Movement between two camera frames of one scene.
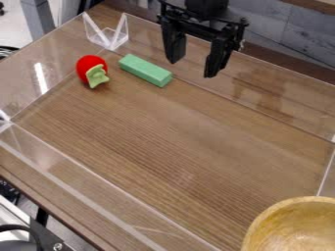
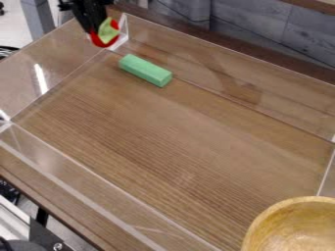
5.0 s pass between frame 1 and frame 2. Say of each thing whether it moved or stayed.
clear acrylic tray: stayed
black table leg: stayed
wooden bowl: stayed
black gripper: moved
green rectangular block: stayed
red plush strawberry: moved
